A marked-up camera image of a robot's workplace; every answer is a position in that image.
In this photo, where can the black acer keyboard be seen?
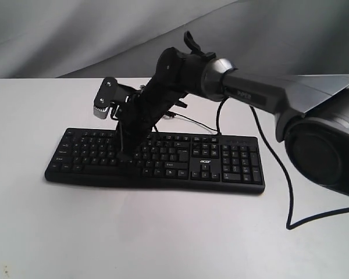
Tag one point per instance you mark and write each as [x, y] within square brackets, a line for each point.
[194, 162]

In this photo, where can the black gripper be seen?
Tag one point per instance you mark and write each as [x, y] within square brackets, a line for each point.
[139, 115]

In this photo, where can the grey backdrop cloth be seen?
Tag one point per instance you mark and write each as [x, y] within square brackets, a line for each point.
[43, 39]

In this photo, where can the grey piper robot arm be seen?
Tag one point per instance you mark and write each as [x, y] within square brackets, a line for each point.
[311, 111]

